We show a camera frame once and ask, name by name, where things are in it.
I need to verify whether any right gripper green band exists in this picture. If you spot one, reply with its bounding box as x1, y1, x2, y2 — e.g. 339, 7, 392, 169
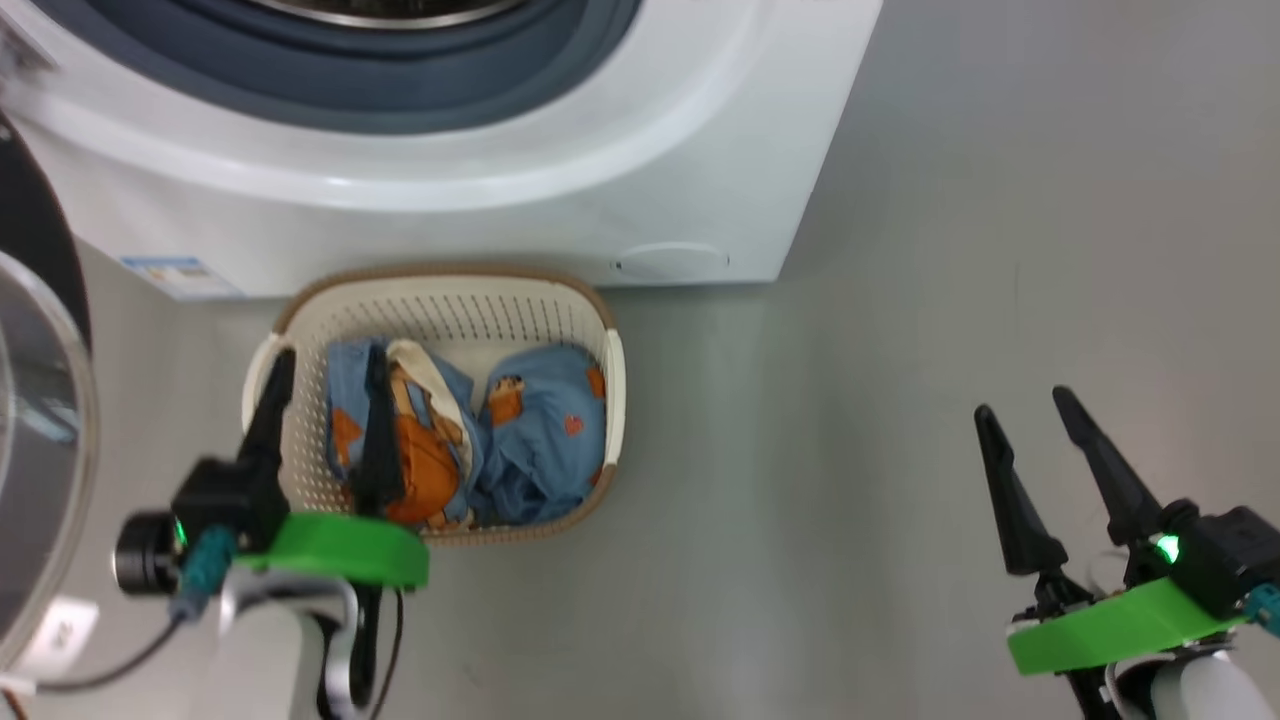
973, 386, 1251, 676

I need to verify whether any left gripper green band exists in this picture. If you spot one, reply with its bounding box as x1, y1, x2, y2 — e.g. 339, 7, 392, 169
235, 345, 431, 589

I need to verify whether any blue cream orange garment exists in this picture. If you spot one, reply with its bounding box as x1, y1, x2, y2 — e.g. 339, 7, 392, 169
325, 338, 486, 529

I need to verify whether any blue cartoon print garment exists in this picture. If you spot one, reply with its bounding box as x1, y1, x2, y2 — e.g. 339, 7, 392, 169
470, 343, 608, 528

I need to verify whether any black glass washing machine door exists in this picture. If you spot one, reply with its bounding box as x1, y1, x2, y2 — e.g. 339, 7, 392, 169
0, 110, 101, 681

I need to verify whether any cream perforated laundry basket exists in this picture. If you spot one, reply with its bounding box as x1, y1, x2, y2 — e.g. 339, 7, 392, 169
242, 263, 628, 548

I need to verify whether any grey rubber door gasket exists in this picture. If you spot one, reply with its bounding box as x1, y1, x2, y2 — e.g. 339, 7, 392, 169
30, 0, 643, 136

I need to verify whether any white washing machine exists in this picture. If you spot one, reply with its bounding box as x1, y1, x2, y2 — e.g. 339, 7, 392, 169
0, 0, 884, 301

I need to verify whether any blue energy label sticker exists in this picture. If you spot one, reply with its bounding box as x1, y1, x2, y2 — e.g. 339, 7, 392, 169
120, 256, 244, 301

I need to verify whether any round white filter cover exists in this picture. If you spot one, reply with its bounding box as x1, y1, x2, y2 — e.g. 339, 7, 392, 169
612, 241, 731, 283

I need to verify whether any steel perforated washer drum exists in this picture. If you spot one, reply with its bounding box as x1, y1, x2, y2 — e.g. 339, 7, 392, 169
245, 0, 526, 31

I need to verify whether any left camera cable teal connector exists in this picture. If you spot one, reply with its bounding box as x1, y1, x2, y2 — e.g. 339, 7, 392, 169
35, 525, 239, 696

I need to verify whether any camera cable teal connector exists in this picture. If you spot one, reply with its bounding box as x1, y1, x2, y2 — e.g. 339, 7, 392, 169
35, 525, 239, 696
1243, 583, 1280, 636

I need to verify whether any right camera cable teal connector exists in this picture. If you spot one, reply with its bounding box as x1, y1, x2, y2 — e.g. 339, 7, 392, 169
1243, 583, 1280, 636

